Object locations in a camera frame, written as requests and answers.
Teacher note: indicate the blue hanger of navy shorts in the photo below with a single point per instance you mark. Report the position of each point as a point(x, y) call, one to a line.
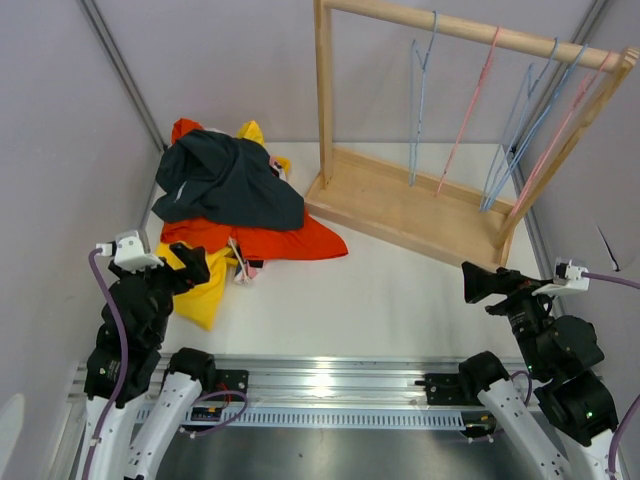
point(419, 65)

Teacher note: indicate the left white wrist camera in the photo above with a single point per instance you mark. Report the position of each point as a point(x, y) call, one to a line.
point(130, 251)

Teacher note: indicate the aluminium mounting rail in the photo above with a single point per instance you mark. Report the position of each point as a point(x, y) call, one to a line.
point(336, 382)

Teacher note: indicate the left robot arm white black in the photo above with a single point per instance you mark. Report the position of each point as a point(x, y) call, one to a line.
point(119, 371)

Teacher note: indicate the blue hanger of black shorts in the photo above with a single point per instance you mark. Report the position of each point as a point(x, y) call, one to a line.
point(499, 167)

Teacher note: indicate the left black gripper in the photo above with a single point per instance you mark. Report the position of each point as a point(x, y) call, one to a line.
point(195, 265)

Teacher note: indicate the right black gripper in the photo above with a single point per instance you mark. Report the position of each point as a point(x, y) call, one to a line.
point(479, 281)

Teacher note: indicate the blue hanger of yellow shorts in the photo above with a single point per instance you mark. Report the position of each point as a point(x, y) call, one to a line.
point(534, 122)

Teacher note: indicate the orange shorts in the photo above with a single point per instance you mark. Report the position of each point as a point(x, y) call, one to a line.
point(313, 241)

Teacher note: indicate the pink hanger of orange shorts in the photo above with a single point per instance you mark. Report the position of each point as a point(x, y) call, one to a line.
point(472, 104)

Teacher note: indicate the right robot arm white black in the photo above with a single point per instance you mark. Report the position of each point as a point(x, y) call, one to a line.
point(567, 426)

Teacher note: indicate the yellow shorts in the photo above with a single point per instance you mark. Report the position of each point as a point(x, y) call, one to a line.
point(200, 304)

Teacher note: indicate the white slotted cable duct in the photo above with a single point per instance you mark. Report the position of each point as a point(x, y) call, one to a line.
point(412, 419)

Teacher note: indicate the pink shark print shorts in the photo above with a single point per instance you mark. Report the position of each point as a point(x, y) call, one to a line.
point(246, 270)

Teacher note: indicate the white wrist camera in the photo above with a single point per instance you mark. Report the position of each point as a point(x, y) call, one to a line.
point(130, 251)
point(568, 278)

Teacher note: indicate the dark navy shorts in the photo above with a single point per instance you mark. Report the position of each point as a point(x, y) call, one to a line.
point(225, 180)

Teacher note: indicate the wooden clothes rack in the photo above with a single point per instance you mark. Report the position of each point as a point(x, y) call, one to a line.
point(364, 186)

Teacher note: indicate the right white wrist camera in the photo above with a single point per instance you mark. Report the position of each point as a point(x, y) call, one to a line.
point(568, 278)

